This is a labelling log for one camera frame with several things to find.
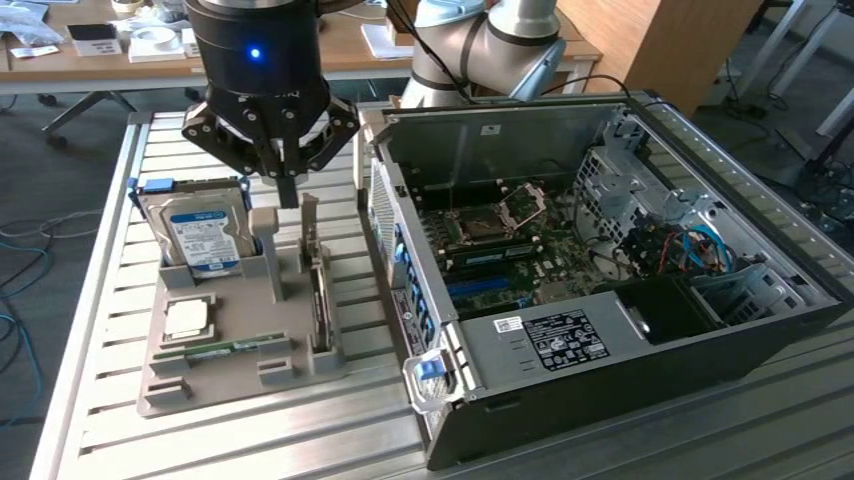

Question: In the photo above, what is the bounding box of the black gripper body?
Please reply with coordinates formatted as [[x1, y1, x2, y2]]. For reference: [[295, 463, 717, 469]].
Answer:
[[183, 0, 335, 144]]

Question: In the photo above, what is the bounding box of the black graphics card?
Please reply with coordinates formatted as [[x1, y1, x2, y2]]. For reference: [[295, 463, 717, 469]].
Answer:
[[298, 192, 339, 354]]

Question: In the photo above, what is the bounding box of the wooden desk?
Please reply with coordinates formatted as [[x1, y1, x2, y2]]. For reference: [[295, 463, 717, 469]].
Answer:
[[0, 0, 242, 97], [233, 0, 603, 87]]

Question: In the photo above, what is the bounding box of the flat white box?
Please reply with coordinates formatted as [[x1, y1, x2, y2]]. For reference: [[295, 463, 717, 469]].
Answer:
[[126, 37, 190, 64]]

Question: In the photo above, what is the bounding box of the white tape roll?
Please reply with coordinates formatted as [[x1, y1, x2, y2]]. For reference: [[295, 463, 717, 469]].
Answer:
[[130, 26, 182, 51]]

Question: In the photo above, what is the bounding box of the stack of papers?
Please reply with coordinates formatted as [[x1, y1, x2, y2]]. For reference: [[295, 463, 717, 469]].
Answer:
[[361, 22, 417, 62]]

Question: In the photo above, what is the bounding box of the hard disk with blue caddy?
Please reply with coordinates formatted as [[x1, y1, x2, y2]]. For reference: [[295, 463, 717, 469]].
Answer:
[[127, 175, 266, 279]]

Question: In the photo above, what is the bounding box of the white box with black top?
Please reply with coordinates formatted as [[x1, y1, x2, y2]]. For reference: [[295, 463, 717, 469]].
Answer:
[[66, 23, 124, 58]]

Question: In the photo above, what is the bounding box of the CPU socket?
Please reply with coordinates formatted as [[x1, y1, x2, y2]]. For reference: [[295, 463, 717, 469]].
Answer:
[[453, 204, 519, 247]]

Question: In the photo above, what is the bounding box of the metal socket cover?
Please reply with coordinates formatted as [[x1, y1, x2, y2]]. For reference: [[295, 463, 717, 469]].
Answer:
[[493, 182, 550, 234]]

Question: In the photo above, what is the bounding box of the white paper label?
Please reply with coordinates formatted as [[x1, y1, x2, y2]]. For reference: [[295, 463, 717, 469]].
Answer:
[[8, 44, 62, 60]]

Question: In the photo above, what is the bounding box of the installed dark RAM stick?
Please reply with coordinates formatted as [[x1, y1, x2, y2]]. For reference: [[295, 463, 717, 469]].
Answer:
[[445, 242, 539, 267]]

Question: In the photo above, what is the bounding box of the silver CPU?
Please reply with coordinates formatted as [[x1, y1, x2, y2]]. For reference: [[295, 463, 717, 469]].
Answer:
[[164, 299, 213, 337]]

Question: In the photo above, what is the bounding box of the clear plastic bag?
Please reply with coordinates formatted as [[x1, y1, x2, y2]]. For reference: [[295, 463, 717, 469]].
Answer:
[[0, 1, 66, 47]]

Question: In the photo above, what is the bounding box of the green RAM stick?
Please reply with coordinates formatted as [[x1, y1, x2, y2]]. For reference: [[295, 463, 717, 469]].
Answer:
[[156, 335, 277, 360]]

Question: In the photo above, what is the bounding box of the green motherboard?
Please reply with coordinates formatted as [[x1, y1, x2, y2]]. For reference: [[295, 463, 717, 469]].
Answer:
[[419, 192, 642, 317]]

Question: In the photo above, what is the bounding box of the perforated metal disk bay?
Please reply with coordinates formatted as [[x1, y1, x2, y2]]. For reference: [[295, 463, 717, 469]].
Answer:
[[573, 144, 720, 237]]

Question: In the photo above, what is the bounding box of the grey parts rack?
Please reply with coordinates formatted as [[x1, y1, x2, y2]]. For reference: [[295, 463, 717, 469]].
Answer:
[[136, 207, 350, 419]]

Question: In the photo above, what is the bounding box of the blue case latch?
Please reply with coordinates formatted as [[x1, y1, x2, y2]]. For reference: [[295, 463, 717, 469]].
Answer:
[[413, 356, 446, 384]]

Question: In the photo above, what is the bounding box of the grey power supply unit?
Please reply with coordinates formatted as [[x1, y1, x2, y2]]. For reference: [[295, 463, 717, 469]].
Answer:
[[458, 292, 653, 392]]

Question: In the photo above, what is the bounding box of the open black PC case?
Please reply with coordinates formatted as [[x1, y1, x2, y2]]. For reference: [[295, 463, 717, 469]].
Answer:
[[351, 88, 854, 472]]

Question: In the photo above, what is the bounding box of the grey slanted disk bay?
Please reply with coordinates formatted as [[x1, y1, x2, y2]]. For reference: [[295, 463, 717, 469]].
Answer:
[[689, 261, 810, 327]]

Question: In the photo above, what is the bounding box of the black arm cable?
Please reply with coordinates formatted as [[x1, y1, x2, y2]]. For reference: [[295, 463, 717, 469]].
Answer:
[[387, 0, 483, 105]]

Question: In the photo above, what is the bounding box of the white floor cable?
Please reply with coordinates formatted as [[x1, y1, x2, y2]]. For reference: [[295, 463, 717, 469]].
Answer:
[[0, 208, 103, 240]]

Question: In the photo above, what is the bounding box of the black cable behind case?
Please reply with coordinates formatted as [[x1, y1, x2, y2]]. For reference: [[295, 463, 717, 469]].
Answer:
[[562, 74, 664, 109]]

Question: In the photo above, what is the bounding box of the blue floor cable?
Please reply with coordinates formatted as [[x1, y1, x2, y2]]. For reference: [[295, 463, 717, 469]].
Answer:
[[0, 238, 50, 427]]

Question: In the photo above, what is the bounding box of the blue wire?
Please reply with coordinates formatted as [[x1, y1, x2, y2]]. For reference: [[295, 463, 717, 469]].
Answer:
[[680, 224, 740, 274]]

